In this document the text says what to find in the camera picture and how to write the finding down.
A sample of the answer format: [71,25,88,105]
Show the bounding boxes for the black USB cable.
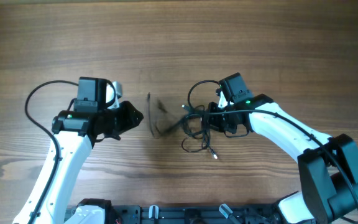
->
[180,104,219,160]

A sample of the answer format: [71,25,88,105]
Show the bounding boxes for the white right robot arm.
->
[207,95,358,223]

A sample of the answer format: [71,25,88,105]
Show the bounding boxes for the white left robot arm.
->
[13,101,144,223]

